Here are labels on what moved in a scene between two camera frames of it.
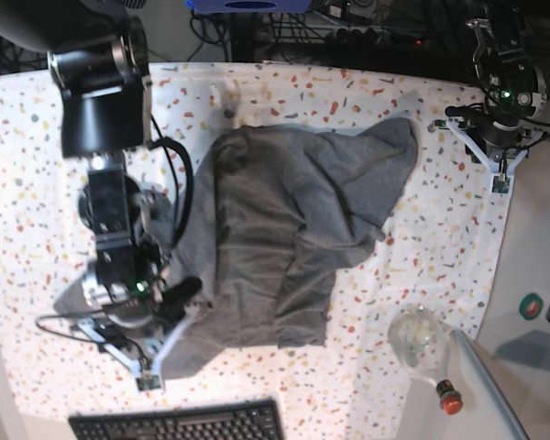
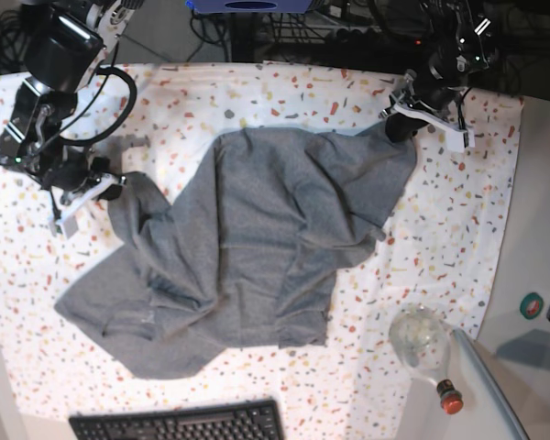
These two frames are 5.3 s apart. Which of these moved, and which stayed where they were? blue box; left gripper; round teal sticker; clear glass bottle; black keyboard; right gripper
Moved: left gripper; right gripper
Stayed: round teal sticker; blue box; black keyboard; clear glass bottle
